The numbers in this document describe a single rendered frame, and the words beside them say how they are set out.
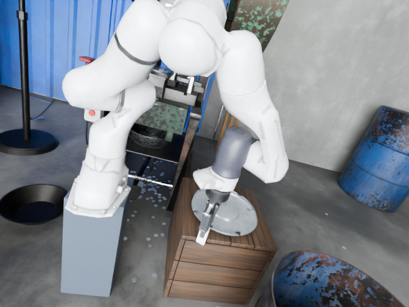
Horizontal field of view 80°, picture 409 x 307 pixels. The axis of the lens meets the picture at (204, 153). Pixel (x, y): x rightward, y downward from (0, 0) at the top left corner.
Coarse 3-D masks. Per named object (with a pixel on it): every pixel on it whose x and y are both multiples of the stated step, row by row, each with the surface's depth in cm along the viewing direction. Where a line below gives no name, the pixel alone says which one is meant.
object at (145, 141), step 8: (136, 128) 164; (144, 128) 169; (152, 128) 171; (136, 136) 143; (144, 136) 141; (160, 136) 169; (176, 136) 154; (144, 144) 146; (152, 144) 145; (160, 144) 147; (168, 144) 151
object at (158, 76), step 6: (150, 72) 115; (156, 72) 120; (162, 72) 124; (168, 72) 126; (150, 78) 126; (156, 78) 126; (162, 78) 114; (168, 78) 115; (156, 84) 127; (162, 84) 127; (156, 90) 128; (162, 90) 128; (156, 96) 130; (162, 96) 130
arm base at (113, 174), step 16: (96, 160) 73; (112, 160) 74; (80, 176) 73; (96, 176) 73; (112, 176) 75; (80, 192) 70; (96, 192) 71; (112, 192) 73; (128, 192) 84; (80, 208) 71; (96, 208) 72; (112, 208) 75
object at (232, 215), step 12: (204, 192) 112; (192, 204) 102; (204, 204) 104; (228, 204) 108; (240, 204) 112; (216, 216) 99; (228, 216) 100; (240, 216) 103; (252, 216) 106; (216, 228) 93; (228, 228) 94; (240, 228) 96; (252, 228) 98
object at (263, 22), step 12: (240, 0) 95; (252, 0) 94; (264, 0) 94; (276, 0) 93; (288, 0) 93; (228, 12) 180; (240, 12) 98; (252, 12) 98; (264, 12) 97; (276, 12) 96; (228, 24) 184; (240, 24) 102; (252, 24) 101; (264, 24) 101; (276, 24) 100; (264, 36) 105; (264, 48) 111
